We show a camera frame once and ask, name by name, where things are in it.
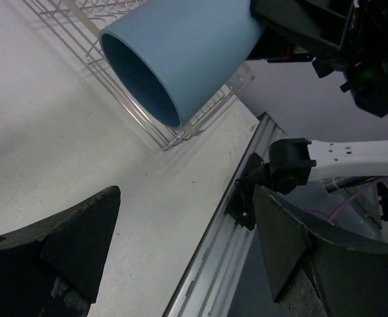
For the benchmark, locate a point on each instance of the wire dish rack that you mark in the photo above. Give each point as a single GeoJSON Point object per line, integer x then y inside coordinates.
{"type": "Point", "coordinates": [78, 24]}

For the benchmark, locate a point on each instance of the aluminium mounting rail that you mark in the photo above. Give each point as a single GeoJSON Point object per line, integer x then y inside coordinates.
{"type": "Point", "coordinates": [210, 280]}

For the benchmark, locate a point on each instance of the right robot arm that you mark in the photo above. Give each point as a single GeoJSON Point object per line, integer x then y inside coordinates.
{"type": "Point", "coordinates": [349, 159]}

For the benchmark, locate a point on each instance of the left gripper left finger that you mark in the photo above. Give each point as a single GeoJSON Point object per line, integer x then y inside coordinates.
{"type": "Point", "coordinates": [54, 267]}

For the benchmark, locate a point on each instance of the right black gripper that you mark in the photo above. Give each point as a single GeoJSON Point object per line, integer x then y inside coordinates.
{"type": "Point", "coordinates": [340, 36]}

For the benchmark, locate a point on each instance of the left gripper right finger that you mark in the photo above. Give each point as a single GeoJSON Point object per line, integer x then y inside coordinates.
{"type": "Point", "coordinates": [315, 268]}

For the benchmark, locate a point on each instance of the light blue plastic cup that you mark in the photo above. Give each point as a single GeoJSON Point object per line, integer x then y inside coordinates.
{"type": "Point", "coordinates": [172, 56]}

